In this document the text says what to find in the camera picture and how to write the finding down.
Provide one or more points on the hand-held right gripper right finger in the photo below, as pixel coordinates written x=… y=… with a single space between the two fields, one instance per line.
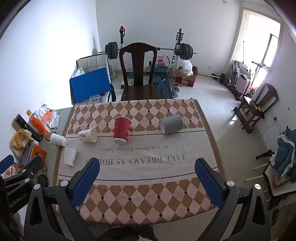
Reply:
x=208 y=183

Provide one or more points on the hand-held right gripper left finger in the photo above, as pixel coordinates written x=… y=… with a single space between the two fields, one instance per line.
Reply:
x=86 y=183

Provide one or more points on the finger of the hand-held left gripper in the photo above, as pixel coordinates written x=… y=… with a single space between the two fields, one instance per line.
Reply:
x=5 y=163
x=27 y=172

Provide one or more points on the white printed paper cup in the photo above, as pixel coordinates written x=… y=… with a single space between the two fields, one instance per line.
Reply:
x=89 y=135

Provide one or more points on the red ribbed paper cup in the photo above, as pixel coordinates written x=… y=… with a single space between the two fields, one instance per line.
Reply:
x=122 y=129

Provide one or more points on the grey ribbed cup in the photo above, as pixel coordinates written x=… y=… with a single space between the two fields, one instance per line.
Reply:
x=172 y=124

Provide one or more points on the black round lid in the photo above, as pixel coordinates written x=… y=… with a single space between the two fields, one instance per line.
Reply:
x=42 y=180

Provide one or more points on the orange box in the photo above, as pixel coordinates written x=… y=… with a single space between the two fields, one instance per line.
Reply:
x=38 y=151

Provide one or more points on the yellow plastic bag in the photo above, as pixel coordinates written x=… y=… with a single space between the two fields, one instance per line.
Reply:
x=19 y=136

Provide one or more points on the long black box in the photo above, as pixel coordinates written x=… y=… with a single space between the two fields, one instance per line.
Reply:
x=23 y=122

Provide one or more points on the orange drink bottle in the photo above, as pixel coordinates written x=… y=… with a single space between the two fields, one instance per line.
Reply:
x=39 y=125

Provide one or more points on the crumpled white plastic bag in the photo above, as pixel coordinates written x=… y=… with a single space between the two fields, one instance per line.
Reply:
x=54 y=120

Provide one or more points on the checkered printed tablecloth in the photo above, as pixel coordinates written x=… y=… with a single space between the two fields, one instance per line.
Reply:
x=150 y=169

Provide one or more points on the black tool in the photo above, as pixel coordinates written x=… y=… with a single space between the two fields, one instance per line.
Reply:
x=266 y=153

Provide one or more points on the pile of blue clothes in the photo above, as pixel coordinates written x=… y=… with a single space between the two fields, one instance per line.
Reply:
x=284 y=153

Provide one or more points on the clear plastic container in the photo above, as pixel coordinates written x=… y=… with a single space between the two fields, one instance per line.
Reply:
x=95 y=99

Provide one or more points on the chrome dumbbell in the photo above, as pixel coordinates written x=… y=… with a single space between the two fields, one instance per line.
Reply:
x=175 y=91

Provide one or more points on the blue board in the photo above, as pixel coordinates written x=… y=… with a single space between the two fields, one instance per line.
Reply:
x=90 y=83

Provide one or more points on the red cardboard box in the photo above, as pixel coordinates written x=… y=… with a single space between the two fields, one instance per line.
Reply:
x=185 y=81

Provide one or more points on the dark wooden chair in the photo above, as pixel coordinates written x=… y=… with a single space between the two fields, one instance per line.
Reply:
x=138 y=92
x=269 y=97

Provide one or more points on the pink suitcase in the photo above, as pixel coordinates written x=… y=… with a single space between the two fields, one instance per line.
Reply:
x=244 y=84

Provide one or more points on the small barbell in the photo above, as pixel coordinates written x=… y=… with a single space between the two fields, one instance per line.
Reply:
x=222 y=77

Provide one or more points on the white padded chair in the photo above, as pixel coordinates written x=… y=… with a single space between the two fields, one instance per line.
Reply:
x=92 y=62

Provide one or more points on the white red printed plastic bag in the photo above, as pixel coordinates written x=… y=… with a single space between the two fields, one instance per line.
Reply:
x=161 y=61

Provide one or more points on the white weight bench rack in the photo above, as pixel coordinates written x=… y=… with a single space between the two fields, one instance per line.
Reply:
x=178 y=53

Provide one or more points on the barbell with black plates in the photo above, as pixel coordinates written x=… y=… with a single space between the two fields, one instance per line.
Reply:
x=112 y=49

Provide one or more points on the glass balcony door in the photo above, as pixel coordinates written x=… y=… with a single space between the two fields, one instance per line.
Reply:
x=259 y=39

